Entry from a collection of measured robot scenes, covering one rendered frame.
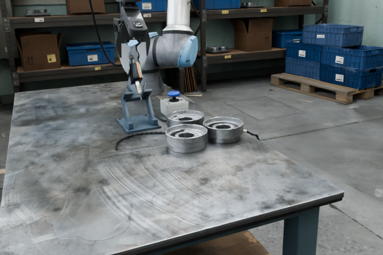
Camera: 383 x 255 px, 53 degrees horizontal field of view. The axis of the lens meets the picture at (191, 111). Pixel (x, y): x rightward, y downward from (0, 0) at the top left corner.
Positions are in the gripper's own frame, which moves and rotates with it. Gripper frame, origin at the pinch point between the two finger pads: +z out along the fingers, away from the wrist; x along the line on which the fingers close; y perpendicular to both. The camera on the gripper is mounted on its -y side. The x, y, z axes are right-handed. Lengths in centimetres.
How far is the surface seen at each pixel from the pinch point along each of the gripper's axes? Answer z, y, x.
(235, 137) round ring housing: 12.8, -27.6, -17.8
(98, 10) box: 14, 327, -52
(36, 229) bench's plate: 13, -46, 30
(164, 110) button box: 14.4, 2.3, -9.8
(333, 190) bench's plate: 12, -57, -22
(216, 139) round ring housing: 13.6, -25.5, -13.6
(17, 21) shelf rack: 22, 323, 29
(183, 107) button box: 13.3, -0.2, -15.0
